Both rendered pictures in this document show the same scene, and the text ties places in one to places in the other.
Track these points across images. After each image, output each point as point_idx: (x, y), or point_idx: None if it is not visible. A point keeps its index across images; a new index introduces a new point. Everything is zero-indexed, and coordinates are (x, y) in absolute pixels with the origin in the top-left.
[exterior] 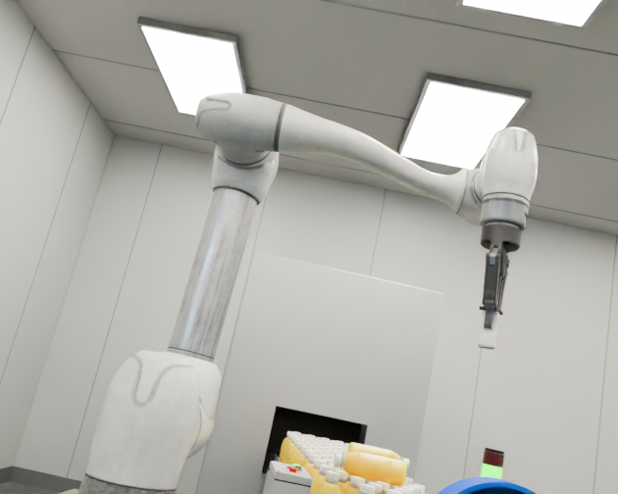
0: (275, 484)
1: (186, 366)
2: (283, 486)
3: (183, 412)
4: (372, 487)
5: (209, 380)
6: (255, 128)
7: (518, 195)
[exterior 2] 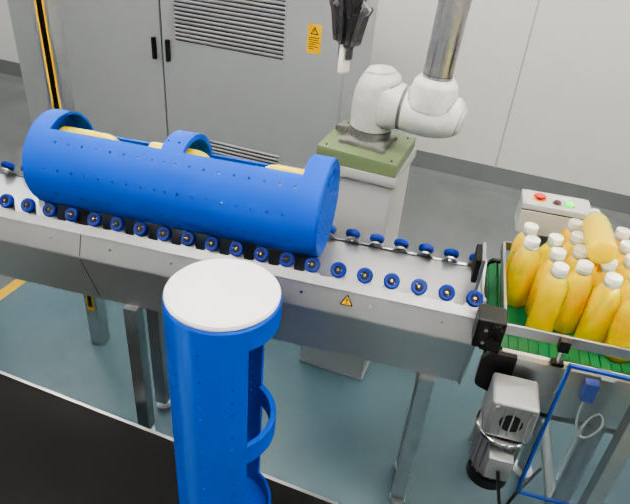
0: (519, 198)
1: (371, 73)
2: (519, 201)
3: (360, 94)
4: (525, 226)
5: (417, 89)
6: None
7: None
